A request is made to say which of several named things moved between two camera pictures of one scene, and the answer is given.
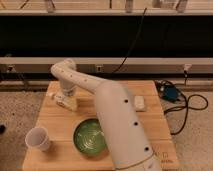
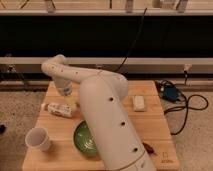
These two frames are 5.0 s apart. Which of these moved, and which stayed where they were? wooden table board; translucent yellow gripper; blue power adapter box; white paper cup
Moved: translucent yellow gripper
Stayed: blue power adapter box; white paper cup; wooden table board
